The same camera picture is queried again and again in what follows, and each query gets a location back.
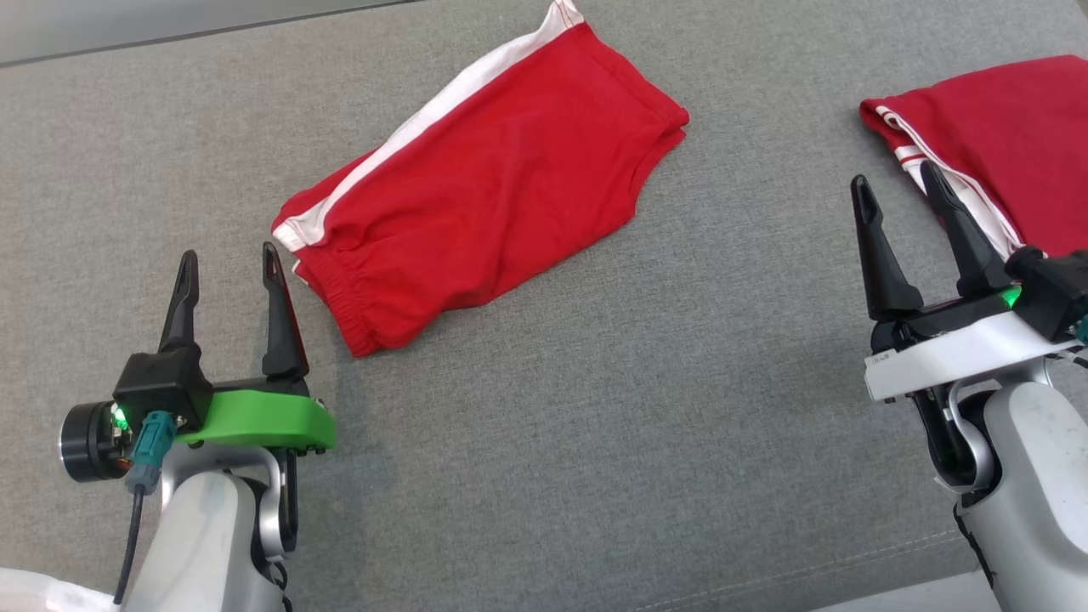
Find left arm teal-plug black cable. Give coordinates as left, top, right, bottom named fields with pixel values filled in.
left=113, top=411, right=178, bottom=606

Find red shorts with white stripe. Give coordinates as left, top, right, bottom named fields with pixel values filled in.
left=271, top=0, right=690, bottom=359

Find right arm teal-plug black cable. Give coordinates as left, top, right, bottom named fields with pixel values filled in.
left=1047, top=314, right=1088, bottom=371

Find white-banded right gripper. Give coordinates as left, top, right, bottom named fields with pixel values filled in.
left=851, top=161, right=1080, bottom=405

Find white plastic bag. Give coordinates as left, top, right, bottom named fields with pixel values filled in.
left=0, top=568, right=120, bottom=612

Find arm teal-plug black cable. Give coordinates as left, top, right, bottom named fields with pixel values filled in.
left=113, top=411, right=178, bottom=606
left=1047, top=314, right=1088, bottom=371

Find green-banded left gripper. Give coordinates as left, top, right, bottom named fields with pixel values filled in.
left=59, top=241, right=337, bottom=484

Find red t-shirt with white sleeves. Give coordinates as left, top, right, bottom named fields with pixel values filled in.
left=859, top=54, right=1088, bottom=260

